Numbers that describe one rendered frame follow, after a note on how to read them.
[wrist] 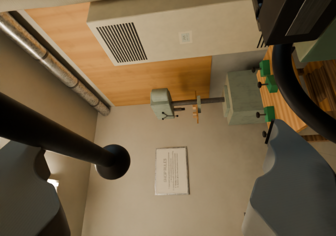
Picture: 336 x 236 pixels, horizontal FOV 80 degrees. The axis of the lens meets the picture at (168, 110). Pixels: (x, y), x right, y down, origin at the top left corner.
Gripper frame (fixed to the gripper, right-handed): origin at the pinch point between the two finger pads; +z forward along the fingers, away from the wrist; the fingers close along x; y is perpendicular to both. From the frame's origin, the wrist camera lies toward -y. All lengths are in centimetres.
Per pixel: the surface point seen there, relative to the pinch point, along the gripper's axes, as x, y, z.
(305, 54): 15.9, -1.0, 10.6
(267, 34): 10.3, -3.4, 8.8
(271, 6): 10.0, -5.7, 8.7
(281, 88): 18.3, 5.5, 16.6
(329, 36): 16.1, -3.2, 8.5
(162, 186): -1, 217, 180
